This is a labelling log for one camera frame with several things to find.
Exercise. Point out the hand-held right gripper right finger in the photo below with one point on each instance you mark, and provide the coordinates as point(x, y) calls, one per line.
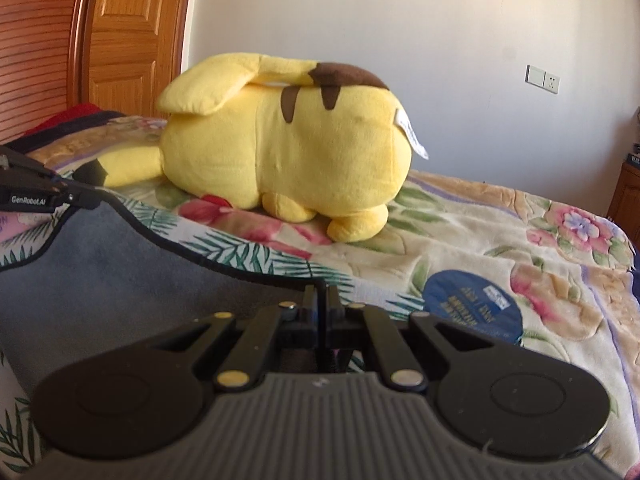
point(333, 312)

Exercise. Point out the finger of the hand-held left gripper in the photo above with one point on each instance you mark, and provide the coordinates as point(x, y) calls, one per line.
point(80, 195)

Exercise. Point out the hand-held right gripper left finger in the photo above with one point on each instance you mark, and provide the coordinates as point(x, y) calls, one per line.
point(311, 312)

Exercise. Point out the grey towel with black trim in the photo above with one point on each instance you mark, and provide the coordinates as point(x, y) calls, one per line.
point(125, 280)

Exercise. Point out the dark navy cloth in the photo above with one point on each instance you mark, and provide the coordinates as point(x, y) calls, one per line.
point(75, 132)

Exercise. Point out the red cloth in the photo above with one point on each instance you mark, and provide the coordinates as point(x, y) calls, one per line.
point(65, 116)

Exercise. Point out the round blue printed disc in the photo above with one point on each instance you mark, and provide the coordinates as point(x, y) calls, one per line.
point(470, 305)

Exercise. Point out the wooden louvered door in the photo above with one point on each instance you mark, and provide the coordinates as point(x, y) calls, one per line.
point(35, 40)

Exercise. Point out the yellow plush toy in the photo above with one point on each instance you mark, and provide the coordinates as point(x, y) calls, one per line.
point(290, 145)

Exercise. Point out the wooden panel door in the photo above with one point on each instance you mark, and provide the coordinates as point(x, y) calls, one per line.
point(135, 35)

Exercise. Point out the floral blanket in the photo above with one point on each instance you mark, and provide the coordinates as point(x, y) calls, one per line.
point(500, 255)

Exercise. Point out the wooden nightstand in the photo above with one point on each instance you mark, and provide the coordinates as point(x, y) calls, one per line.
point(625, 205)

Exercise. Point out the white wall socket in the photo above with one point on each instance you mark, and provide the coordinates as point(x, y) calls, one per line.
point(542, 80)

